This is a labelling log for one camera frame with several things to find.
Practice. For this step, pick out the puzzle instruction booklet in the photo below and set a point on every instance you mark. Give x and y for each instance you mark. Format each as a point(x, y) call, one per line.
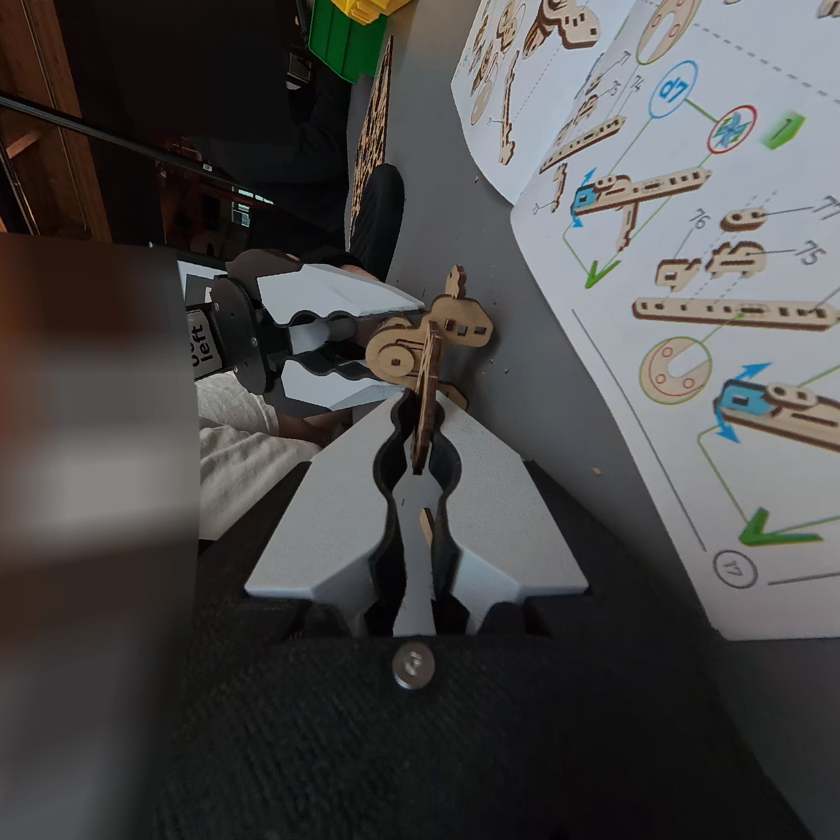
point(689, 394)

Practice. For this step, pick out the yellow plastic bin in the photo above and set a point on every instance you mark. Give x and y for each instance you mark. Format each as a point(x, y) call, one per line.
point(367, 10)

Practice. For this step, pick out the person's left forearm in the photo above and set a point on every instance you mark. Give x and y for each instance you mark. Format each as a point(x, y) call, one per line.
point(249, 459)

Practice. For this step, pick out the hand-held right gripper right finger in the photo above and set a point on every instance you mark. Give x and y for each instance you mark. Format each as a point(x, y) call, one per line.
point(505, 525)

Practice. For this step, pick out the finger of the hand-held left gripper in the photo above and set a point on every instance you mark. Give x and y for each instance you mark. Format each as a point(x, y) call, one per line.
point(341, 295)
point(328, 394)

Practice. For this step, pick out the grey desk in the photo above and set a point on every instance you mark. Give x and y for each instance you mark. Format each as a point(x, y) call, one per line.
point(525, 394)

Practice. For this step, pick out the person's left hand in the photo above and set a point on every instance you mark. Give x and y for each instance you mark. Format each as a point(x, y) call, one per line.
point(361, 271)

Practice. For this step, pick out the black pole with round disc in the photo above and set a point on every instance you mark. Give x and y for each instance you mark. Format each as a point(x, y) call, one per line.
point(98, 130)

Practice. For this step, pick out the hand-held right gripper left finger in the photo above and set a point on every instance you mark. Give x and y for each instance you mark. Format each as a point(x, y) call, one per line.
point(328, 525)

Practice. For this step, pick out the laser-cut plywood sheet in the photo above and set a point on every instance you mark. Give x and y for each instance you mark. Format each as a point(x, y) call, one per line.
point(373, 131)

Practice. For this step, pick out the wooden puzzle piece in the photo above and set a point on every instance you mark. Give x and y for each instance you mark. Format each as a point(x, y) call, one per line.
point(425, 407)

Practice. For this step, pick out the green plastic bin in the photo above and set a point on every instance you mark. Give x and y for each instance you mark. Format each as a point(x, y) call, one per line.
point(341, 46)

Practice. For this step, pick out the wooden puzzle assembly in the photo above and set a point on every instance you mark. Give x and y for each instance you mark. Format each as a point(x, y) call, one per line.
point(459, 321)

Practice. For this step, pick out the black framed white sign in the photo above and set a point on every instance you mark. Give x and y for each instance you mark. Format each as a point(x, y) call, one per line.
point(203, 282)

